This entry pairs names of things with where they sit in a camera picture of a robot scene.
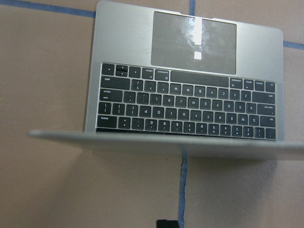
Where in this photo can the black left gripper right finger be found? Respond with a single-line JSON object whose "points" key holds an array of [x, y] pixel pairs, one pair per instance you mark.
{"points": [[172, 224]]}

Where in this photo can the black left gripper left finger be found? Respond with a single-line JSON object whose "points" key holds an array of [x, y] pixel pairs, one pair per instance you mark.
{"points": [[162, 223]]}

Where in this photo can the grey laptop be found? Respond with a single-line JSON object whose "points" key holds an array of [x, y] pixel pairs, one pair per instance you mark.
{"points": [[162, 81]]}

